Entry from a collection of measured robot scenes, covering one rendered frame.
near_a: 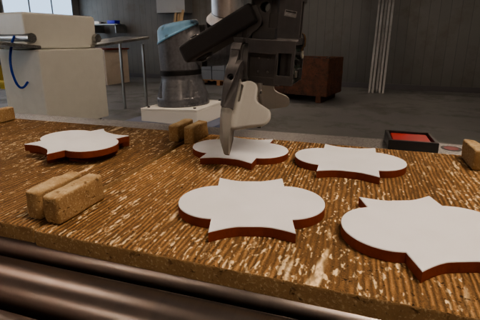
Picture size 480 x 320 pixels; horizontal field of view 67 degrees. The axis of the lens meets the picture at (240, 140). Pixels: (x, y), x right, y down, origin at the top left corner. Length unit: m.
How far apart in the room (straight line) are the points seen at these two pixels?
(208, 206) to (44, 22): 4.56
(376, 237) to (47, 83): 4.48
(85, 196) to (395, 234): 0.27
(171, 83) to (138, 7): 10.67
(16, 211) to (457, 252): 0.37
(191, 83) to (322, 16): 8.42
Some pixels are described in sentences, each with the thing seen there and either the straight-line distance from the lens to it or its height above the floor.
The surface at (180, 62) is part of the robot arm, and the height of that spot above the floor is 1.03.
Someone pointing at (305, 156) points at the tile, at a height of 0.95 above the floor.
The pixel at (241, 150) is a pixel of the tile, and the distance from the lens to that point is 0.50.
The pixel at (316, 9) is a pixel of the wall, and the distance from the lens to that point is 9.41.
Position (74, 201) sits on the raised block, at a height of 0.95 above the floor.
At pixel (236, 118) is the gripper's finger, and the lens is 0.43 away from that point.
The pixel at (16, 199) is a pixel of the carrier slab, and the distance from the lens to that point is 0.43.
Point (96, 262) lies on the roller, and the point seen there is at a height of 0.91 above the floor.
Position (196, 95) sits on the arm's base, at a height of 0.94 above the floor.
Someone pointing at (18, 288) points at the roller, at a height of 0.91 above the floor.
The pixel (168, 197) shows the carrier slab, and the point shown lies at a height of 0.94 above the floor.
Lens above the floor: 1.09
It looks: 15 degrees down
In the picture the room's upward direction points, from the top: straight up
